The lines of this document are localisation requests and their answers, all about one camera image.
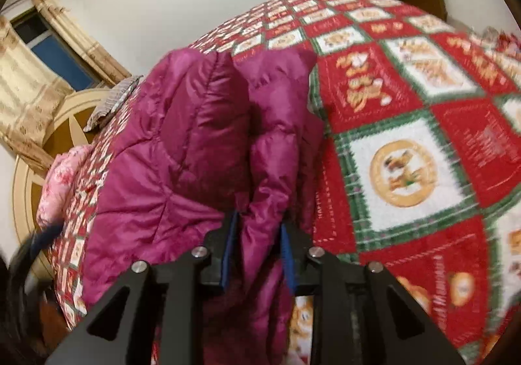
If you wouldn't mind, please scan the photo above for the pink floral quilt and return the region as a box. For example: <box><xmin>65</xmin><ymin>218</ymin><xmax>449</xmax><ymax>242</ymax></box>
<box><xmin>36</xmin><ymin>145</ymin><xmax>92</xmax><ymax>227</ymax></box>

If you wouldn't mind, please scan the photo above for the beige patterned curtain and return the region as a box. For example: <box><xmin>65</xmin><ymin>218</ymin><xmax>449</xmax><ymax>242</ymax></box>
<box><xmin>32</xmin><ymin>0</ymin><xmax>132</xmax><ymax>86</ymax></box>
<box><xmin>0</xmin><ymin>15</ymin><xmax>72</xmax><ymax>172</ymax></box>

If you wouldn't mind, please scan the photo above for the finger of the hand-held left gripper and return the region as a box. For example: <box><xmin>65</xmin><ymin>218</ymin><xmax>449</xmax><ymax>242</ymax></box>
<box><xmin>26</xmin><ymin>224</ymin><xmax>63</xmax><ymax>258</ymax></box>

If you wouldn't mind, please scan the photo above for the magenta puffer jacket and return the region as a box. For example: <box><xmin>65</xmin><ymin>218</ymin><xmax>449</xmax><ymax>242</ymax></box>
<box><xmin>81</xmin><ymin>47</ymin><xmax>326</xmax><ymax>365</ymax></box>

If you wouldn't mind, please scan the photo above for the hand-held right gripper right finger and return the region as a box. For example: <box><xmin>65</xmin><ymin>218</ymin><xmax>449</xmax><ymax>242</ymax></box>
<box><xmin>280</xmin><ymin>220</ymin><xmax>467</xmax><ymax>365</ymax></box>

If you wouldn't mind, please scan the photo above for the grey pillow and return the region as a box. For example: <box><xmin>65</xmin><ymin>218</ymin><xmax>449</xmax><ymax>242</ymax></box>
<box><xmin>83</xmin><ymin>75</ymin><xmax>144</xmax><ymax>133</ymax></box>

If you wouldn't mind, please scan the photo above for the window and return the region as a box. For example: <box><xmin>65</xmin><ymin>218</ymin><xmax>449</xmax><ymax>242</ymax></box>
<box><xmin>11</xmin><ymin>9</ymin><xmax>102</xmax><ymax>91</ymax></box>

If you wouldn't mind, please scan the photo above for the red checked printed blanket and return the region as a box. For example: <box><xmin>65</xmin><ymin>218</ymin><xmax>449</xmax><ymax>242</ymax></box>
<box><xmin>45</xmin><ymin>0</ymin><xmax>521</xmax><ymax>365</ymax></box>

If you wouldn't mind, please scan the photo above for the cream wooden headboard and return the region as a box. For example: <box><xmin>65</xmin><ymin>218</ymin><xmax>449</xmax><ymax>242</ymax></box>
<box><xmin>12</xmin><ymin>88</ymin><xmax>112</xmax><ymax>280</ymax></box>

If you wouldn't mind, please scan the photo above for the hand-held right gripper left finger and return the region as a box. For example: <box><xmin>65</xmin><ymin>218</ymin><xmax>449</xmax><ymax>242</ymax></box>
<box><xmin>45</xmin><ymin>210</ymin><xmax>241</xmax><ymax>365</ymax></box>

